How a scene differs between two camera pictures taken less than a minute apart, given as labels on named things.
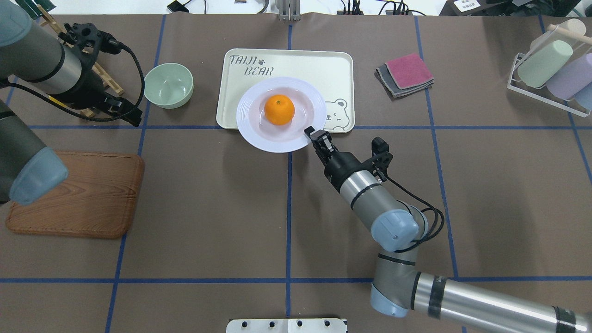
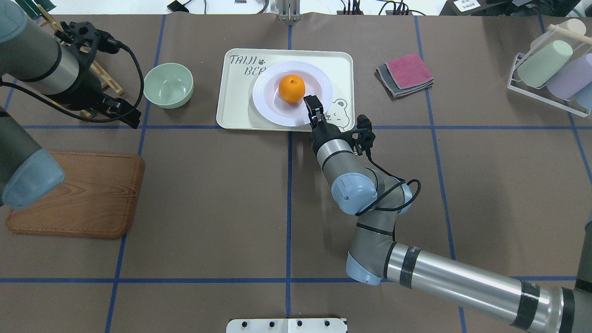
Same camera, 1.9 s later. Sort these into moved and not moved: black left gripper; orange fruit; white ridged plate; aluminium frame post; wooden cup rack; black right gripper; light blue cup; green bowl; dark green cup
Moved: orange fruit; white ridged plate; black right gripper
Not moved: wooden cup rack; black left gripper; aluminium frame post; green bowl; light blue cup; dark green cup
